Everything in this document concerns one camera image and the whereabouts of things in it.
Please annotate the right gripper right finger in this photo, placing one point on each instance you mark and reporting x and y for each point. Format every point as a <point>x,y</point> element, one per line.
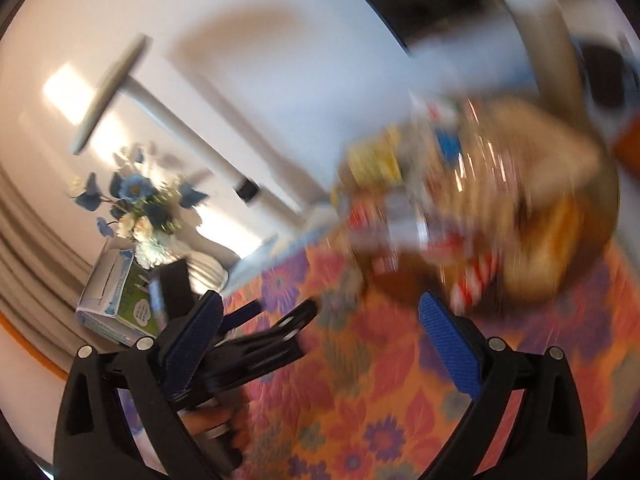
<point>548,437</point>

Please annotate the beige curtain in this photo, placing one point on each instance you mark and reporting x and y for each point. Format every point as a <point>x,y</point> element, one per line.
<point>41,282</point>

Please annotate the red white bread packet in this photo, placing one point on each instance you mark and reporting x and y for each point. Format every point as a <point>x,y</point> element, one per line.
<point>492,201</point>

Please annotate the blue white artificial flowers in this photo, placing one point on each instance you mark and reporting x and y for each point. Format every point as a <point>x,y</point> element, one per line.
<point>147,214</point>

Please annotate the white ribbed vase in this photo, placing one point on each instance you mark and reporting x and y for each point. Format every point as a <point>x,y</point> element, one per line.
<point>205,273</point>

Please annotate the green blue tissue box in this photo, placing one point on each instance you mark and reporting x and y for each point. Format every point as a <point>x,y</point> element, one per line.
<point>115,302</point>

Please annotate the ribbed glass bowl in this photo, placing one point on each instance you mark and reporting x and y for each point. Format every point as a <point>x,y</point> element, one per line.
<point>560,85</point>

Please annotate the person's left hand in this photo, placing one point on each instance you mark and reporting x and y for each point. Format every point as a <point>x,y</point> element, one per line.
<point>203,420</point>

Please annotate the yellow small snack packet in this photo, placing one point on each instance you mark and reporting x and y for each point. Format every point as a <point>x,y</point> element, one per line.
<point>374,161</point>

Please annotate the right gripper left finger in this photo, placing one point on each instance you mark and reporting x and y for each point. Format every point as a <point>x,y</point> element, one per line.
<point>92,436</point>

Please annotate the white floor lamp pole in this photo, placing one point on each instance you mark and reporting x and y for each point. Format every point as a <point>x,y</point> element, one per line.
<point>118,79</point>

